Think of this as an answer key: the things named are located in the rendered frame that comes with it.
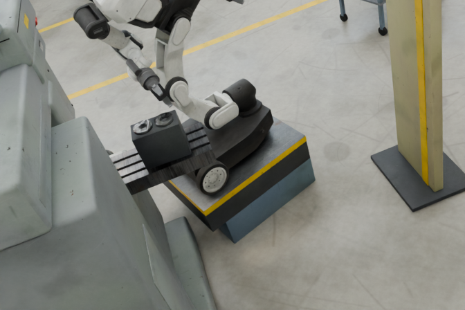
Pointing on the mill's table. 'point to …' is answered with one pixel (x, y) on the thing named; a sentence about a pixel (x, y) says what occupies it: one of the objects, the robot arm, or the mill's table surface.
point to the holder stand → (160, 139)
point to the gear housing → (39, 56)
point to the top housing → (16, 28)
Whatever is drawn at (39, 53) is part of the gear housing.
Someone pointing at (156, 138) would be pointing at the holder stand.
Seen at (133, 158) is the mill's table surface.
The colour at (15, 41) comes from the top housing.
